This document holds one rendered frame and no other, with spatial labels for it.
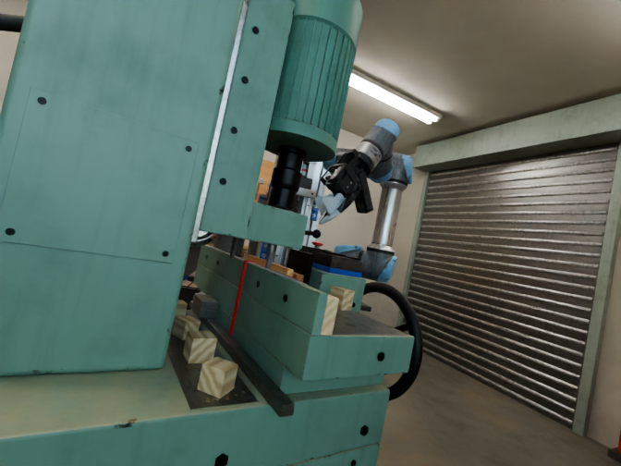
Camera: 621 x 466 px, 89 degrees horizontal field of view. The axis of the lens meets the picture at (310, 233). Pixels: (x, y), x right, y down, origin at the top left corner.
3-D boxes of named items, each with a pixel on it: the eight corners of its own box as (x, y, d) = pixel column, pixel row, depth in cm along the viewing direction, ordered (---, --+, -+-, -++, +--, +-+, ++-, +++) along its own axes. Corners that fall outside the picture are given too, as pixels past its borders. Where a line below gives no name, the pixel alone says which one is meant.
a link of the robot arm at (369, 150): (367, 164, 92) (387, 160, 85) (359, 175, 91) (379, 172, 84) (353, 143, 89) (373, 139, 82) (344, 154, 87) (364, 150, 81)
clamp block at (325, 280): (360, 316, 75) (368, 279, 76) (315, 313, 68) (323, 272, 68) (324, 300, 88) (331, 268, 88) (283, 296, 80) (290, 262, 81)
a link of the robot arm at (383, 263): (359, 276, 140) (382, 157, 142) (393, 284, 135) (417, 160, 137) (353, 277, 128) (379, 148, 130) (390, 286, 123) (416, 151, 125)
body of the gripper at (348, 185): (317, 181, 83) (342, 151, 87) (335, 203, 87) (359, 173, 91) (334, 178, 77) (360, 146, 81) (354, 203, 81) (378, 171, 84)
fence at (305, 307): (320, 335, 41) (329, 293, 41) (310, 335, 40) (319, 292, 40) (202, 263, 91) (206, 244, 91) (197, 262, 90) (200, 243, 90)
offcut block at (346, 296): (351, 311, 63) (355, 291, 63) (340, 310, 61) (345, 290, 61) (337, 305, 66) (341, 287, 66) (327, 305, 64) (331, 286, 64)
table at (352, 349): (444, 371, 56) (450, 337, 56) (302, 383, 40) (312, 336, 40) (284, 291, 107) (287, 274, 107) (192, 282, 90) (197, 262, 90)
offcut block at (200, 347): (213, 362, 50) (217, 338, 50) (188, 363, 47) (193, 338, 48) (205, 353, 53) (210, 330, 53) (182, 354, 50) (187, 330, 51)
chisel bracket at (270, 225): (300, 257, 63) (309, 215, 64) (235, 245, 56) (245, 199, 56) (283, 252, 69) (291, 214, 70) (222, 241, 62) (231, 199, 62)
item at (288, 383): (383, 384, 55) (387, 361, 55) (278, 395, 44) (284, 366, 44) (278, 315, 88) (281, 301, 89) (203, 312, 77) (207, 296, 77)
